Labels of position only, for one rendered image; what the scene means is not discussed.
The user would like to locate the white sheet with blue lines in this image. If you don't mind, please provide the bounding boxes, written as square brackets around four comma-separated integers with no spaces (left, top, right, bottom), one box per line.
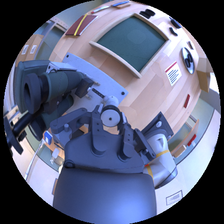
[164,60,183,87]

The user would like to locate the wooden shelf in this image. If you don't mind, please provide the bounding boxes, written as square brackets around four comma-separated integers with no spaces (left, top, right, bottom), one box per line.
[170,118,200,158]

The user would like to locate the red-tipped grey pen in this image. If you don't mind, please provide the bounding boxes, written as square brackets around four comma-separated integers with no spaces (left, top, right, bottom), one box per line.
[90,5,110,14]

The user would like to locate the red notebook with yellow band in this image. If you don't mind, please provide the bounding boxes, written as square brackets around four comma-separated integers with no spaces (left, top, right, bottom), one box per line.
[65,14,99,37]

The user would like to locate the cardboard box with white labels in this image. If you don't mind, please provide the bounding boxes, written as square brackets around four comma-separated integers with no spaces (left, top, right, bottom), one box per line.
[20,34,45,60]

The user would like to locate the tan wooden box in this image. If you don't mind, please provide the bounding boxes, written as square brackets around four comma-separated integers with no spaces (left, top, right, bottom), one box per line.
[196,70,211,93]

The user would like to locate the pale wooden block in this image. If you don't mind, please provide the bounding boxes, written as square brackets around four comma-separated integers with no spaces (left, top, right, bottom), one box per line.
[173,145,187,158]

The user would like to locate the black rubber eyecup part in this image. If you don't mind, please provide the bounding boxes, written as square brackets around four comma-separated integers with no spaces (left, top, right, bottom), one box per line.
[168,16,183,29]

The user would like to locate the silver oval dish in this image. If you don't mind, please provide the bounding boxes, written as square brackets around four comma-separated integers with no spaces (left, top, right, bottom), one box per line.
[181,46,196,75]

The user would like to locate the grey cradle clamp bracket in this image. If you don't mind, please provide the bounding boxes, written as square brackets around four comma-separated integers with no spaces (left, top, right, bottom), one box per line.
[45,61,78,74]

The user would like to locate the white plug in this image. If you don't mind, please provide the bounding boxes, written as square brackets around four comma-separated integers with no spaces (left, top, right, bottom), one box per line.
[50,148,59,165]

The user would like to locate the black perforated cradle strip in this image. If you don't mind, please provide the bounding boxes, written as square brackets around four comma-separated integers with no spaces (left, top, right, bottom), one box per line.
[91,88,106,99]

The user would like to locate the grey metal shelf unit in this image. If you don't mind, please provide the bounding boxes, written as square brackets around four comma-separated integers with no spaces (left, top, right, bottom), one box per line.
[34,17,69,60]

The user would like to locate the grey cradle base plate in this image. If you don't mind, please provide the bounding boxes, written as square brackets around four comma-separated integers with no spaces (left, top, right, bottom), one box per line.
[62,52,129,113]

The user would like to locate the small blue box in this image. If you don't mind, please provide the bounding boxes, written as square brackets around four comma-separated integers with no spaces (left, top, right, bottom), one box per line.
[43,131,53,143]

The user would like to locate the white paper label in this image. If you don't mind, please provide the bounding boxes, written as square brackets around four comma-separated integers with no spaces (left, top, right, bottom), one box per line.
[165,189,183,206]

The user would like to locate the small red block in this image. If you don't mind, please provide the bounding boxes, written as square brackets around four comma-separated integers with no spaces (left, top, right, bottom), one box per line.
[183,93,190,108]

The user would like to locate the black cradle jaw block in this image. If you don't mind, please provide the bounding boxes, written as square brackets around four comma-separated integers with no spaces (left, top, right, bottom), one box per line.
[75,77,94,99]

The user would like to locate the black lens cap pair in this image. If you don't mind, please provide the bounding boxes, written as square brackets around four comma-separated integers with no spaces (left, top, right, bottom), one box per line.
[139,8,156,19]

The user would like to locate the dark grey mounting plate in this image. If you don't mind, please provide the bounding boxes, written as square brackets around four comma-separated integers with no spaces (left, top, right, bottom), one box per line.
[140,111,174,141]

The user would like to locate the white clamp knob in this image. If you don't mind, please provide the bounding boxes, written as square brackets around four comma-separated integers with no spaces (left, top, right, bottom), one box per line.
[100,95,122,128]

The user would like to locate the small black rubber part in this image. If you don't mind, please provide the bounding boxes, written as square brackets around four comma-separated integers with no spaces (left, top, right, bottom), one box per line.
[169,26,179,37]

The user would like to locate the wooden tray with green lining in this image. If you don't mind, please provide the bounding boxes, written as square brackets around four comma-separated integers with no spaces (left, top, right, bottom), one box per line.
[88,12,171,79]

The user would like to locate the small wooden block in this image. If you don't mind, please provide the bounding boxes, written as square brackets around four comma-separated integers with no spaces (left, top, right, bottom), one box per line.
[116,3,132,10]

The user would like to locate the blue hand tool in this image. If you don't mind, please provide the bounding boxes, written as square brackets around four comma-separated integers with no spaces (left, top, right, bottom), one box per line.
[110,1,131,8]

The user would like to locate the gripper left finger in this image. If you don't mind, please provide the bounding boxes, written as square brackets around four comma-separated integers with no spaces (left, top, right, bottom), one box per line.
[50,103,106,155]

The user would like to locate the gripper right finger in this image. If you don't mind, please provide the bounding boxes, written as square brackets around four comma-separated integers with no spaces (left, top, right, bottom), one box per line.
[118,113,157,161]

